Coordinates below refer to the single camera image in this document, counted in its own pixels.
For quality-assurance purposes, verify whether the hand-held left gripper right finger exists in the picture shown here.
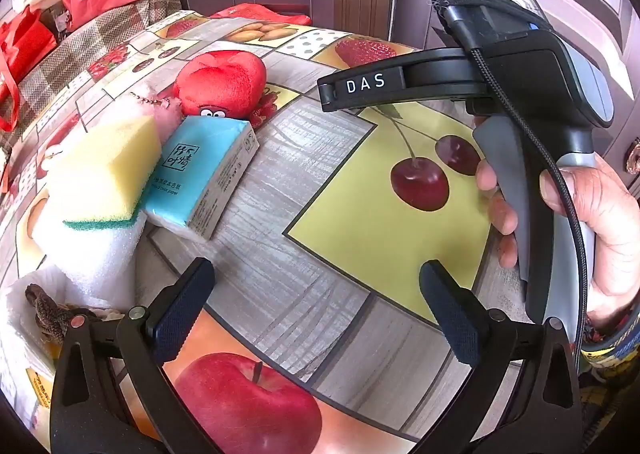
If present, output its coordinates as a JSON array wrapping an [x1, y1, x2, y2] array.
[[419, 259, 583, 454]]

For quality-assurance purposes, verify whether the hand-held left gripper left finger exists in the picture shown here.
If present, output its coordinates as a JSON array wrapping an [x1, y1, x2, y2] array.
[[49, 257, 221, 454]]

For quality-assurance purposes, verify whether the white foam block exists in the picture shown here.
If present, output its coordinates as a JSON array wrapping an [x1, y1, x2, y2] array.
[[29, 191, 147, 311]]

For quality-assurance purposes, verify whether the brown patterned cloth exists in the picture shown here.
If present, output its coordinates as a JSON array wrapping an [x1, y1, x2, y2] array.
[[24, 283, 101, 347]]

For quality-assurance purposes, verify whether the blue tissue pack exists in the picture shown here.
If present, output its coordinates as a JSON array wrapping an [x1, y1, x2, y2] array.
[[142, 115, 261, 241]]

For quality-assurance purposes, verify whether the white cloth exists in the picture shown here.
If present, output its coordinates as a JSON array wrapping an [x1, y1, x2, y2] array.
[[0, 268, 68, 370]]

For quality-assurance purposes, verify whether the yellow sponge with green pad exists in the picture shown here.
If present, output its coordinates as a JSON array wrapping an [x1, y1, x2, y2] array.
[[46, 115, 163, 233]]

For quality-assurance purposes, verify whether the pink plush toy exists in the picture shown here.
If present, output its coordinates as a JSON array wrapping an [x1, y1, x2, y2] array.
[[114, 88, 187, 147]]

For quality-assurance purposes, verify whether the red plush toy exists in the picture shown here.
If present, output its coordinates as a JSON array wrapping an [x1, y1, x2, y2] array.
[[174, 50, 267, 121]]

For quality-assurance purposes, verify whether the person's right hand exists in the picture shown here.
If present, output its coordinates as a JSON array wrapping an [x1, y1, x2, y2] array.
[[475, 154, 640, 332]]

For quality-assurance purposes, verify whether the fruit print tablecloth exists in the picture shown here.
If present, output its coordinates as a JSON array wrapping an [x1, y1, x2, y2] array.
[[0, 8, 531, 454]]

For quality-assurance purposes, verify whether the red cloth behind table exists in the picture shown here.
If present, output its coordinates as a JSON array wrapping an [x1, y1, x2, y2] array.
[[207, 4, 313, 28]]

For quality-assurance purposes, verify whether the plaid cloth cover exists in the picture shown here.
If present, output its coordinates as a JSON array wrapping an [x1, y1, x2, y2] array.
[[0, 0, 193, 135]]

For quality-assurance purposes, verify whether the red tote bag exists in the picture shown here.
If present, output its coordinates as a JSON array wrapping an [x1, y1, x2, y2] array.
[[0, 5, 57, 133]]

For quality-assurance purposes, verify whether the black braided cable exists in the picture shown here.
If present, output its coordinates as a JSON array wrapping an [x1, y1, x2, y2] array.
[[430, 0, 591, 360]]

